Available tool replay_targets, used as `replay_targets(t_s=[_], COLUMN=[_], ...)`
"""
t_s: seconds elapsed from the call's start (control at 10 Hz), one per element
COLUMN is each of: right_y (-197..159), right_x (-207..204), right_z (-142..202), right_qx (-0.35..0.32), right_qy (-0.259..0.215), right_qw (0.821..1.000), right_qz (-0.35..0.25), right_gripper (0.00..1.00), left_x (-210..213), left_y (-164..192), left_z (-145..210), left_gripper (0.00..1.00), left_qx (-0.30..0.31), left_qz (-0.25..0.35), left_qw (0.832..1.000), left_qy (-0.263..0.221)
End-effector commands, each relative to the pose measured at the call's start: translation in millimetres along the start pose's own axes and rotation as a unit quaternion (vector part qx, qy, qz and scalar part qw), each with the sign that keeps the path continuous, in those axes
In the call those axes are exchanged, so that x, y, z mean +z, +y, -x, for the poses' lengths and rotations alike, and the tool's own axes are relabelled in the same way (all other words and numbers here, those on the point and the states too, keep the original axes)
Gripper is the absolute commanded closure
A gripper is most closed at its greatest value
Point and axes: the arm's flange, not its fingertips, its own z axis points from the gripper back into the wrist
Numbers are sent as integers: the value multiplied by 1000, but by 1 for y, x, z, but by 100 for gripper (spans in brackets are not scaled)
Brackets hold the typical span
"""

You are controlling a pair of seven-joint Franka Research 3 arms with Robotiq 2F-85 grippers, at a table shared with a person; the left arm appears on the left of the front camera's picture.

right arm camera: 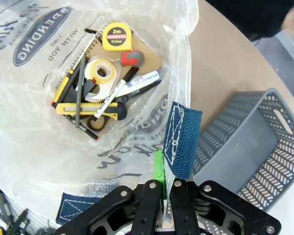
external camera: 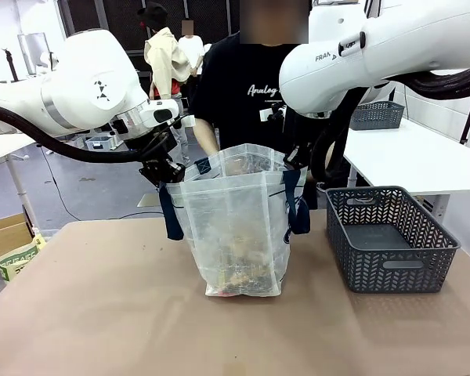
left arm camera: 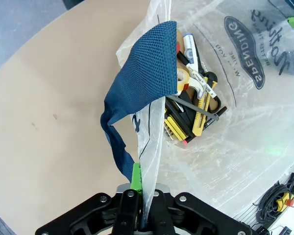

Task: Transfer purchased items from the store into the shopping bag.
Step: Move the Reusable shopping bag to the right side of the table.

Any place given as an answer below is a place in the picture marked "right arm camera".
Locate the slim yellow utility knife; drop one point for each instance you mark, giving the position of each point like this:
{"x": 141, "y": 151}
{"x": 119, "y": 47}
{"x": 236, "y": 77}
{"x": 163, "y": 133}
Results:
{"x": 63, "y": 82}

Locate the grey thin rod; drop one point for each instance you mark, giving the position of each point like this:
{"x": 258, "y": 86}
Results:
{"x": 79, "y": 98}

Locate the wide yellow utility knife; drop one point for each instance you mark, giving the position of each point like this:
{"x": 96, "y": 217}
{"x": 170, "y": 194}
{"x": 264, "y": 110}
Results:
{"x": 93, "y": 109}

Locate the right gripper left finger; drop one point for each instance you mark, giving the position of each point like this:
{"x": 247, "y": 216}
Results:
{"x": 127, "y": 210}

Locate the blue whiteboard marker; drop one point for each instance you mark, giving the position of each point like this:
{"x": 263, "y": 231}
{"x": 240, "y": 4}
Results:
{"x": 142, "y": 82}

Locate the yellow tape measure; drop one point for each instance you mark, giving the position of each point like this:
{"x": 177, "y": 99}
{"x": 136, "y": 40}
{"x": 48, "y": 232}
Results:
{"x": 116, "y": 36}

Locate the black scissors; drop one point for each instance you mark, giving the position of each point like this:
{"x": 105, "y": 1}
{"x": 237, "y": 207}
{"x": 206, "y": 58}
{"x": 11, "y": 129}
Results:
{"x": 96, "y": 127}

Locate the black pen red ends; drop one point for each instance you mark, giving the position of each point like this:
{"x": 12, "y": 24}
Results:
{"x": 90, "y": 134}

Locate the thin white marker black cap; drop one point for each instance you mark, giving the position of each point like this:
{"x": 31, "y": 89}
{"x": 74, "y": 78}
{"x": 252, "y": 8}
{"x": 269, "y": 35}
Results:
{"x": 110, "y": 98}

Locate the white adhesive tape roll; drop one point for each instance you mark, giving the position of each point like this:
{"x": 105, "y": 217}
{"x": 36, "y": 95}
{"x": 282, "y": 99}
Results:
{"x": 101, "y": 73}

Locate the kraft spiral notebook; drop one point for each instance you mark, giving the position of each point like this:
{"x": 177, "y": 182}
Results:
{"x": 152, "y": 60}

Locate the grey plastic mesh basket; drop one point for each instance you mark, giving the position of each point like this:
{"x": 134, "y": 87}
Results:
{"x": 235, "y": 147}

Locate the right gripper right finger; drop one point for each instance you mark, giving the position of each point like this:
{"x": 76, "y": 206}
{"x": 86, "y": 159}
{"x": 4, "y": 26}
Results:
{"x": 210, "y": 208}

